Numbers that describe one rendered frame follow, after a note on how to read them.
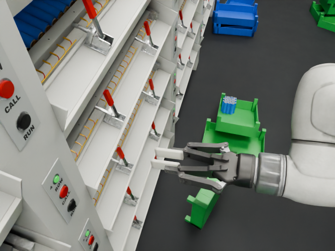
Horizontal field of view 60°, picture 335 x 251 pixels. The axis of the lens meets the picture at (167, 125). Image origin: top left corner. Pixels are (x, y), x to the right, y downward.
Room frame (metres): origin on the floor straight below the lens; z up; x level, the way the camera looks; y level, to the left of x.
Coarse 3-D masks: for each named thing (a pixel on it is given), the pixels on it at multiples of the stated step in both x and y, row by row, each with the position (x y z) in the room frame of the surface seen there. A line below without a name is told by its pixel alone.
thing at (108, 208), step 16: (160, 64) 0.82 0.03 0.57; (160, 80) 0.78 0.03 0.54; (160, 96) 0.71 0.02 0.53; (144, 112) 0.62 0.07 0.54; (128, 128) 0.55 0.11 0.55; (144, 128) 0.56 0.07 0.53; (128, 144) 0.49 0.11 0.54; (128, 160) 0.45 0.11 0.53; (112, 176) 0.39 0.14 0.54; (128, 176) 0.40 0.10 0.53; (96, 192) 0.34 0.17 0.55; (112, 192) 0.35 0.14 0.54; (112, 208) 0.31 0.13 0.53; (112, 224) 0.27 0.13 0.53
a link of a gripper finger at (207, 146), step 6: (192, 144) 0.42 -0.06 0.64; (198, 144) 0.42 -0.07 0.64; (204, 144) 0.42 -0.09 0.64; (210, 144) 0.42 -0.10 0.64; (216, 144) 0.42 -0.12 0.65; (222, 144) 0.42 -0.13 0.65; (198, 150) 0.41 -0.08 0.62; (204, 150) 0.41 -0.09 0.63; (210, 150) 0.41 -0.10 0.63; (216, 150) 0.41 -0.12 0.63
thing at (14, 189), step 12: (0, 180) 0.15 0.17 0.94; (12, 180) 0.14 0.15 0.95; (0, 192) 0.15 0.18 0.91; (12, 192) 0.15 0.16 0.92; (0, 204) 0.14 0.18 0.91; (12, 204) 0.14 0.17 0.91; (0, 216) 0.12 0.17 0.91; (12, 216) 0.13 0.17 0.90; (0, 228) 0.11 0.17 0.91; (0, 240) 0.11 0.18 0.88
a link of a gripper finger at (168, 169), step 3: (165, 165) 0.37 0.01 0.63; (165, 168) 0.36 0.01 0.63; (168, 168) 0.36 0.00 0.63; (171, 168) 0.36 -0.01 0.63; (174, 168) 0.36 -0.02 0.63; (177, 168) 0.36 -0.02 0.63; (165, 171) 0.36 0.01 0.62; (168, 171) 0.36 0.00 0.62; (171, 171) 0.35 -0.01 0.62; (174, 171) 0.35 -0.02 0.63; (177, 171) 0.35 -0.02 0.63; (180, 171) 0.35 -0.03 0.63; (177, 174) 0.35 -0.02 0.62; (180, 180) 0.33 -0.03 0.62; (183, 180) 0.33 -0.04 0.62
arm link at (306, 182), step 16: (304, 144) 0.35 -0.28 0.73; (320, 144) 0.34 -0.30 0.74; (288, 160) 0.34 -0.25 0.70; (304, 160) 0.32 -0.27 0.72; (320, 160) 0.32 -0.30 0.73; (288, 176) 0.30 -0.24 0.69; (304, 176) 0.30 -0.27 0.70; (320, 176) 0.29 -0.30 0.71; (288, 192) 0.28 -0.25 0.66; (304, 192) 0.27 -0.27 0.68; (320, 192) 0.27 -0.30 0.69
